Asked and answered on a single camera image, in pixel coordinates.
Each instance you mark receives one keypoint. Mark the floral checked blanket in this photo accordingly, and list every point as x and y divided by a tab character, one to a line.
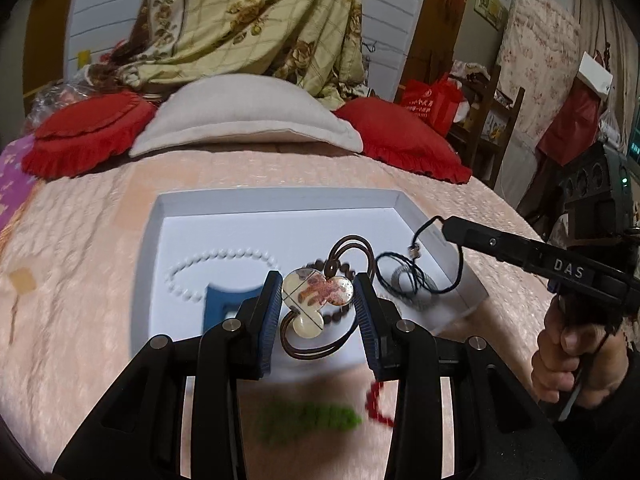
250	20

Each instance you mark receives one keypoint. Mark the red plastic bag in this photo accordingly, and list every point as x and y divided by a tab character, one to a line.
430	102

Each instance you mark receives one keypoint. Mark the clear plastic bag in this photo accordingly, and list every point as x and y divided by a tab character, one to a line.
60	97

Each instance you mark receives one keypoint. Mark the white shallow box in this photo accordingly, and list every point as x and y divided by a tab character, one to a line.
225	225

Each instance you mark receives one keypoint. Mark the small red frilled pillow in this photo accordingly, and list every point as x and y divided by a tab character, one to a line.
85	130

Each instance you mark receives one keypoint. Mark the pink floral quilt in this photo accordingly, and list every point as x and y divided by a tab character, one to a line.
540	50

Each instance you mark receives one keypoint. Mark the person's right hand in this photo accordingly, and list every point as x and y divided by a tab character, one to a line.
555	360

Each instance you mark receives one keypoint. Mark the framed wall picture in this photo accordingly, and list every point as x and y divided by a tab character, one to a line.
489	4

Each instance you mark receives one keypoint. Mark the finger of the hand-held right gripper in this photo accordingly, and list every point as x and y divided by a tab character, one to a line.
500	245

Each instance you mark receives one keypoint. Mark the blue card piece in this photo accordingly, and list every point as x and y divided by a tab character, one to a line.
217	305

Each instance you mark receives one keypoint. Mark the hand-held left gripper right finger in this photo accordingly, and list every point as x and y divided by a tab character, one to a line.
367	325

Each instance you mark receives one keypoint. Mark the cream pillow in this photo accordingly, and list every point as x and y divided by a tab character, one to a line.
240	110

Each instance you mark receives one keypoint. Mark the large red frilled pillow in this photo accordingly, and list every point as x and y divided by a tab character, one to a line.
400	135

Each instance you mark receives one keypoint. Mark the pink bedspread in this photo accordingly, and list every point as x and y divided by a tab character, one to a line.
75	260

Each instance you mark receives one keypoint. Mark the red hanging cloth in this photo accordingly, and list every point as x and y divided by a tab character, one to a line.
570	125

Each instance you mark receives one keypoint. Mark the yellow wall note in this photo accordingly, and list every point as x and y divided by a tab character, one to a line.
84	57

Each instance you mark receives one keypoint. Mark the purple floral sheet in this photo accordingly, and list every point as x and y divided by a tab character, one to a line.
15	175

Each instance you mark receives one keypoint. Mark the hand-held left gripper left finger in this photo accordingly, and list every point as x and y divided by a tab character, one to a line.
265	325

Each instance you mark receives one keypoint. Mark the wooden chair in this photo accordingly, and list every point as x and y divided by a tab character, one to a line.
512	125

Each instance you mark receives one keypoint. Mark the white cardboard box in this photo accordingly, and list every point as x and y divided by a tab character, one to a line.
595	72

